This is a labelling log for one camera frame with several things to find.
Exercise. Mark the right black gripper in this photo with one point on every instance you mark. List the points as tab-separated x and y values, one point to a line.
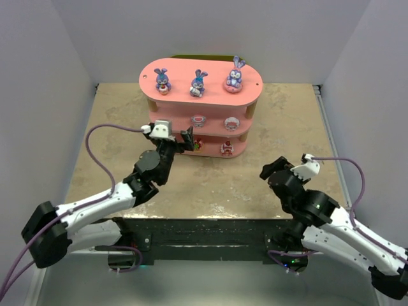
274	167

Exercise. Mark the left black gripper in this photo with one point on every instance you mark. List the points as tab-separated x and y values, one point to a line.
176	144

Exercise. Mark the round pink flower toy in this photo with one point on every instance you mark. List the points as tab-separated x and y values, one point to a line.
198	145

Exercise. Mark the pink pig toy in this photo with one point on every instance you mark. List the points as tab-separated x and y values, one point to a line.
198	121

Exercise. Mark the red white strawberry toy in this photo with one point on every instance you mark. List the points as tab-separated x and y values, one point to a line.
227	149

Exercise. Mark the pink white toy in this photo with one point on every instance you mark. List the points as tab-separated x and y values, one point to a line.
231	123

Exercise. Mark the purple bunny with bottle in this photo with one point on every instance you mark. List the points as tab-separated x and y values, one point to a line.
197	85

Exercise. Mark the purple bunny with cupcake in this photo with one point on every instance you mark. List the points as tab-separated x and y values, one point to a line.
163	84

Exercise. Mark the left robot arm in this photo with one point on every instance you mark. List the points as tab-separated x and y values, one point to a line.
49	232

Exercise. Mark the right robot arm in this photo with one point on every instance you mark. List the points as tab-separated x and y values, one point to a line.
320	224

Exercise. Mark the pink three-tier shelf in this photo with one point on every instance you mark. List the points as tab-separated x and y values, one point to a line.
216	104

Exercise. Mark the green board behind shelf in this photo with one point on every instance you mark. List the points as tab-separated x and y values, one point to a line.
208	57

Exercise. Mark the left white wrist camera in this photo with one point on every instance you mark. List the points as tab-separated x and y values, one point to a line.
158	130

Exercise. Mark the black base frame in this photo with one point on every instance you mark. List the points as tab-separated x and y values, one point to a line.
207	240

